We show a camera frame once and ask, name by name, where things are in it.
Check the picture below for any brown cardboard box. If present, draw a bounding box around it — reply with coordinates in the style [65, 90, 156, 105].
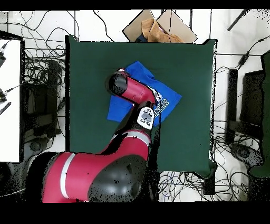
[122, 9, 198, 44]

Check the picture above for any white table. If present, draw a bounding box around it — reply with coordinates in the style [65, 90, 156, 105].
[0, 31, 24, 164]

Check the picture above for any black rod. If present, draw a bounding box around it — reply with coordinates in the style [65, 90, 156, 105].
[227, 8, 250, 32]

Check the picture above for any black table leg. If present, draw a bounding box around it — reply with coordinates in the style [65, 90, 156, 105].
[202, 172, 216, 195]

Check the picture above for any dark blue cloth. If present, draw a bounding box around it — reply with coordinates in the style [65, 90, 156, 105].
[135, 34, 149, 43]

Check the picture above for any blue printed T-shirt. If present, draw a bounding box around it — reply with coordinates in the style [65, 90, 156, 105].
[106, 61, 182, 127]

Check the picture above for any black power adapter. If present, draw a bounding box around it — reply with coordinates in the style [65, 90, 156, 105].
[237, 52, 250, 69]

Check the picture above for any dark green table cloth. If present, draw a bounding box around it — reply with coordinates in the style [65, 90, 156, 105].
[64, 34, 218, 178]
[248, 50, 270, 179]

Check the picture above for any blue black cable tangle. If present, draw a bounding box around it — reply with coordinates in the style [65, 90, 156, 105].
[158, 171, 204, 202]

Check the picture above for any black ribbed strip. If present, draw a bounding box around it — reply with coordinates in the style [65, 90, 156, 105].
[0, 101, 12, 116]

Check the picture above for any black device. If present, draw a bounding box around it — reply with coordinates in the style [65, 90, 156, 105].
[0, 88, 8, 104]
[0, 50, 7, 69]

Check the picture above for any tan cloth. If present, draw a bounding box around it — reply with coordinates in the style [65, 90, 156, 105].
[141, 18, 186, 43]

